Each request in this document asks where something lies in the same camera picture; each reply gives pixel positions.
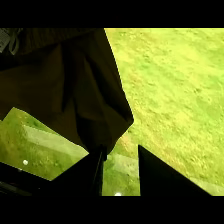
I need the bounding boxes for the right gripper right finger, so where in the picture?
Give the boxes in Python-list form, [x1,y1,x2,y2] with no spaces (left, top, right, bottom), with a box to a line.
[137,144,213,197]

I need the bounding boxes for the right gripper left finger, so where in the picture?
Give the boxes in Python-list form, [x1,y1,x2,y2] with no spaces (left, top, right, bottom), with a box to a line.
[49,147,104,197]

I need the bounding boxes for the brown trousers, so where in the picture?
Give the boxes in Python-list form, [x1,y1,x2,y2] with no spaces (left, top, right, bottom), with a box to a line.
[0,27,135,162]

